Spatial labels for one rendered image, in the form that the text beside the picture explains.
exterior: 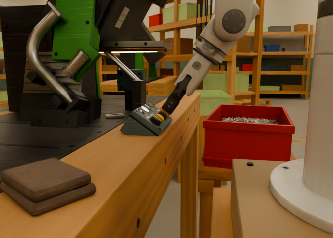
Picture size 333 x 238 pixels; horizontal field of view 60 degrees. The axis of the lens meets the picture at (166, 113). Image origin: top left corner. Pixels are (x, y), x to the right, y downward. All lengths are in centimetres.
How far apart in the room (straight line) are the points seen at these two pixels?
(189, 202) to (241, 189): 138
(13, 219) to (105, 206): 9
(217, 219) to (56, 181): 22
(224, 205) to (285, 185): 14
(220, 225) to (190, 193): 129
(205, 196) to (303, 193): 45
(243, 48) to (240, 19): 304
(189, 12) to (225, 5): 347
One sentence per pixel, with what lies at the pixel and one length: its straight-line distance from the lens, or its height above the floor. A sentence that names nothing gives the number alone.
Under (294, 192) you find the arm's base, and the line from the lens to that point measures 33.
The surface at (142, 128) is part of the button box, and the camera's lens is 65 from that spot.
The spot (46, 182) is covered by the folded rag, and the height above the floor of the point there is 93.
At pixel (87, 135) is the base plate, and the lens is 67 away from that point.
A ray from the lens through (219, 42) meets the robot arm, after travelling 70.
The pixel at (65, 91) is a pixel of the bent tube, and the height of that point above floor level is 99.
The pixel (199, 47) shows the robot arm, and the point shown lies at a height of 110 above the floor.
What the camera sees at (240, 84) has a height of 81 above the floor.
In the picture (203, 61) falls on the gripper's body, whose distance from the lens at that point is 69.
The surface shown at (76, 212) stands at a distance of 35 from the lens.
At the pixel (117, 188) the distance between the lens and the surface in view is 40.
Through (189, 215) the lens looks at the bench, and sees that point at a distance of 176.
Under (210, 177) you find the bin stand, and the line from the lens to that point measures 74.
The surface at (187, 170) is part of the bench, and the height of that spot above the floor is 47.
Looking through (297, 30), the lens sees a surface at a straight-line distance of 972.
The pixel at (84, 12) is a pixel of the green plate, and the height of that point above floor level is 120.
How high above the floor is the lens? 106
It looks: 10 degrees down
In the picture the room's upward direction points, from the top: straight up
